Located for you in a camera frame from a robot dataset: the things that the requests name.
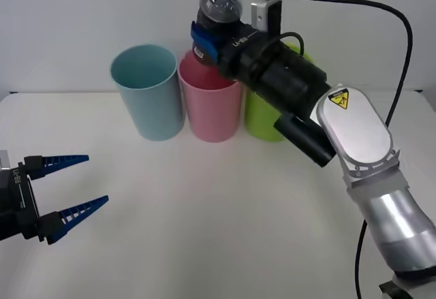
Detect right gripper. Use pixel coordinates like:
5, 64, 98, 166
189, 20, 270, 87

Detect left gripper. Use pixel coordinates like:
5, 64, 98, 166
0, 154, 110, 246

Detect pink plastic bin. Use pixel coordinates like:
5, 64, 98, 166
176, 49, 244, 144

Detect pale blue plastic bin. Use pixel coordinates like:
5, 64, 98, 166
109, 44, 187, 142

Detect yellow-green plastic bin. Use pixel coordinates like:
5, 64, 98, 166
243, 41, 316, 142

